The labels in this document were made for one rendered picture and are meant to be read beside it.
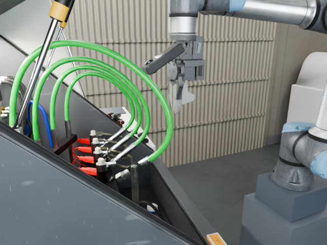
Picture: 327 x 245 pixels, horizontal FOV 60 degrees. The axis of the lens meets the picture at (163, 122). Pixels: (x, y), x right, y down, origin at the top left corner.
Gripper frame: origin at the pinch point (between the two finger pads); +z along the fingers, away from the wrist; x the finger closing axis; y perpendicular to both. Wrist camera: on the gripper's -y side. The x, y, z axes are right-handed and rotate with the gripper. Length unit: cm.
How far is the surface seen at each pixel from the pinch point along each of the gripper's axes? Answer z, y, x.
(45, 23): -23, -33, 34
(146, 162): 7.8, -12.0, -14.4
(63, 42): -18.6, -27.3, -7.4
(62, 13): -22.9, -27.0, -33.2
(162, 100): -6.8, -8.6, -15.7
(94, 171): 15.5, -22.9, 0.0
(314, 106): 62, 241, 178
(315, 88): 41, 243, 182
